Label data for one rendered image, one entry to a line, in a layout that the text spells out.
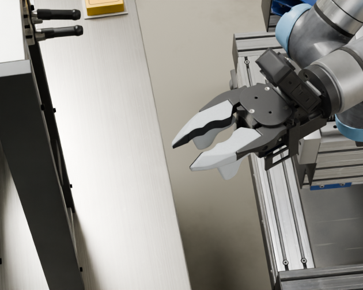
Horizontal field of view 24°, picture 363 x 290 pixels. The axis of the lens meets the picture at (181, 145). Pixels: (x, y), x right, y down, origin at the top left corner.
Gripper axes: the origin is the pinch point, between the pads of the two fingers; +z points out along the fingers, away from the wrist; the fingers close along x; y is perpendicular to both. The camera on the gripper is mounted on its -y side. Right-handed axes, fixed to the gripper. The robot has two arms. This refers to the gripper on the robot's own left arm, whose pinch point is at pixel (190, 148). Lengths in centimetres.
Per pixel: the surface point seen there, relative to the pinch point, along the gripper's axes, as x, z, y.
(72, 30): 14.0, 6.4, -12.3
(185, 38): 120, -65, 109
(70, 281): 8.8, 17.1, 27.3
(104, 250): 13.9, 9.5, 32.0
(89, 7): 57, -12, 24
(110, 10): 56, -16, 25
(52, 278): 9.5, 19.3, 25.2
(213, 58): 108, -68, 110
